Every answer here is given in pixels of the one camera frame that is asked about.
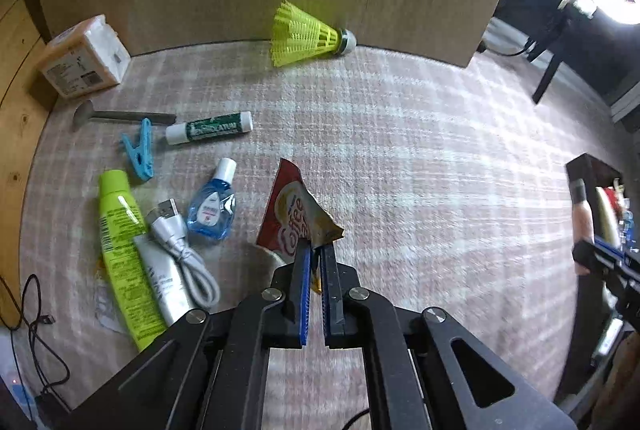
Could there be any yellow shuttlecock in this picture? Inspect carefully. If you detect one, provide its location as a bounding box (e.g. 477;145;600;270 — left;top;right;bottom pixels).
270;0;357;68

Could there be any silver tube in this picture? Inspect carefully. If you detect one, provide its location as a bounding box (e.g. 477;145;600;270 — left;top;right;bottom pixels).
132;234;193;328

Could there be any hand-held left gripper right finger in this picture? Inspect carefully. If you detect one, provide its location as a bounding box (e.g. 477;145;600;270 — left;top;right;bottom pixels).
321;244;578;430

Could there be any blue clothespin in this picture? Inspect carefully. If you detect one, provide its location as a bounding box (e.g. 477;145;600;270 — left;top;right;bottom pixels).
121;118;156;182

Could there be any white usb cable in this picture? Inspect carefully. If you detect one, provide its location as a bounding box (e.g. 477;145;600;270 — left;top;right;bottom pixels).
145;199;221;308

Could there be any green white lip balm tube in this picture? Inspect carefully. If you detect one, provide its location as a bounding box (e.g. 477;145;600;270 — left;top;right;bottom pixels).
165;111;254;145

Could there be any black container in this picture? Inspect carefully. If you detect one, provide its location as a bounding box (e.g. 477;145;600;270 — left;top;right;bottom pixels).
555;153;640;416

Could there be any pink plaid blanket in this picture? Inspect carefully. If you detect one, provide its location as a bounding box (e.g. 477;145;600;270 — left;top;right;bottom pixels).
15;42;626;430

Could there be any pine wood board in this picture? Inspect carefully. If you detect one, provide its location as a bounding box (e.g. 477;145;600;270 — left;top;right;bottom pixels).
0;0;56;326

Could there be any yellow-green spray can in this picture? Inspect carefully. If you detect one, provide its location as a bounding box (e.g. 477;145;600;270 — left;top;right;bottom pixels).
97;170;168;352

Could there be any small blue sanitizer bottle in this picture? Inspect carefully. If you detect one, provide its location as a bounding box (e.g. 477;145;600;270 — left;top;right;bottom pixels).
187;158;237;241

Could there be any red coffee creamer sachet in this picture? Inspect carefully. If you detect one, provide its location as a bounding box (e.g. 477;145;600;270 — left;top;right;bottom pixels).
256;158;345;295

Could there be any small grey metal spoon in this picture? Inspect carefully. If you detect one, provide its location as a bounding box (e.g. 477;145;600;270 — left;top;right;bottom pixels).
71;100;177;131

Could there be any black light stand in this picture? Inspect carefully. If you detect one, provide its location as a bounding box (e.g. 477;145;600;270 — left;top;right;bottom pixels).
527;0;598;106

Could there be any beige tube with black bands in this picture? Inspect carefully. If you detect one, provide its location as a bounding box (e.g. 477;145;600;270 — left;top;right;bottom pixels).
570;179;597;277

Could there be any cream white bottle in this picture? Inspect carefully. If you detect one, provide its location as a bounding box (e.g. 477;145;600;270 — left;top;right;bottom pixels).
595;186;615;238

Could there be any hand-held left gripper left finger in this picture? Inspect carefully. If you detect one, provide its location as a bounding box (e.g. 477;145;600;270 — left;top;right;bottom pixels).
60;244;313;430

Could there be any orange white tissue pack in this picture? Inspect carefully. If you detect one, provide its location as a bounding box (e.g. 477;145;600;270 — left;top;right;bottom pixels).
39;14;132;98

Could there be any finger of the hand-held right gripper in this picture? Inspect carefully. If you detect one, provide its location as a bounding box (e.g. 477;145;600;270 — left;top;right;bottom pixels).
594;235;628;258

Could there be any black cable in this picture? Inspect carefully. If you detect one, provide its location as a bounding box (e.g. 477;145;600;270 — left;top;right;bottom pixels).
0;274;71;411

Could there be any clear plastic wrapper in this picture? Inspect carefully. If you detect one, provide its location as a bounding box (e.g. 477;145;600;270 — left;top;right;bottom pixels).
94;260;132;336

